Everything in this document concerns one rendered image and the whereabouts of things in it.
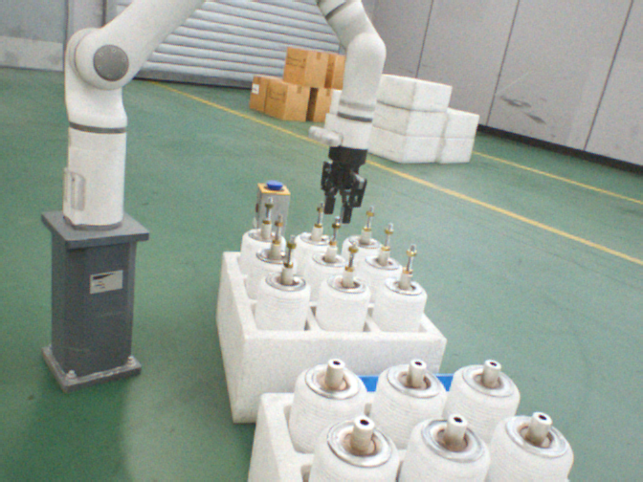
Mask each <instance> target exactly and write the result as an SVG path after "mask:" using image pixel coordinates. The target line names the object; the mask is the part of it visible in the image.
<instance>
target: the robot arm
mask: <svg viewBox="0 0 643 482"><path fill-rule="evenodd" d="M207 1H208V0H135V1H134V2H132V3H131V4H130V5H129V6H128V7H127V8H126V9H125V10H124V11H123V13H121V14H119V15H118V16H117V17H116V18H115V19H113V20H112V21H111V22H109V23H108V24H107V26H104V27H103V28H101V29H95V28H88V29H83V30H81V31H79V32H76V33H74V34H73V35H72V37H71V39H70V41H69V43H68V46H67V50H66V72H65V102H67V109H68V113H69V167H65V168H64V171H63V173H64V202H63V219H64V220H65V221H66V222H67V223H69V224H70V226H71V227H72V229H73V230H88V231H108V230H116V229H117V228H118V227H119V226H121V225H122V199H124V176H125V153H126V130H127V116H126V113H125V111H124V107H123V103H122V87H123V86H124V85H126V84H127V83H128V82H129V81H130V79H131V78H132V77H133V76H135V75H136V74H137V73H138V72H139V71H140V69H141V68H142V66H143V65H144V63H145V62H146V60H147V59H148V58H150V57H151V56H152V53H153V52H154V51H155V50H156V48H157V47H158V46H159V45H160V44H161V43H163V42H164V41H165V38H166V37H167V36H169V35H170V34H171V33H172V32H173V31H174V30H176V29H178V28H179V26H180V25H181V24H182V23H183V22H184V21H185V20H186V19H187V18H188V17H190V16H191V15H192V13H193V12H194V11H196V10H197V9H198V8H199V7H200V6H201V5H203V4H204V3H205V2H207ZM315 2H316V3H317V5H318V7H319V9H320V10H321V13H322V16H324V18H325V19H326V21H327V23H328V24H329V26H330V27H331V28H332V30H333V31H334V33H335V34H336V35H337V36H338V37H339V39H340V41H341V44H342V46H343V48H344V51H345V53H346V59H345V66H344V86H343V89H342V92H341V97H340V102H339V107H338V114H336V119H335V121H334V125H333V129H332V130H326V129H321V128H318V127H314V126H312V127H311V128H309V131H308V138H311V139H313V140H315V141H317V142H320V143H322V144H326V145H329V152H328V158H329V159H330V160H332V162H329V161H324V164H322V171H321V190H324V195H325V200H324V207H322V213H325V214H332V213H333V209H334V204H335V198H337V197H334V196H335V195H337V194H338V192H339V191H340V195H341V196H342V201H343V206H342V209H341V214H340V221H339V224H340V225H341V226H348V225H350V222H351V217H352V211H353V209H354V208H359V207H360V206H361V203H362V199H364V196H365V192H366V185H367V179H361V178H360V177H359V167H360V166H361V165H365V164H366V157H367V152H368V147H369V142H370V137H371V127H372V120H373V115H374V109H375V103H377V92H378V88H379V84H380V79H381V75H382V72H383V67H384V63H385V59H386V47H385V44H384V41H383V40H382V39H381V38H380V36H379V34H378V33H376V32H375V30H374V29H373V26H372V24H371V23H370V21H369V19H368V18H367V16H366V12H365V9H363V7H362V4H361V2H360V0H315ZM326 179H328V180H327V182H326ZM325 183H326V184H325ZM333 187H334V188H333ZM350 189H351V191H346V190H350ZM346 196H348V200H347V201H346ZM355 196H358V198H357V201H356V198H355Z"/></svg>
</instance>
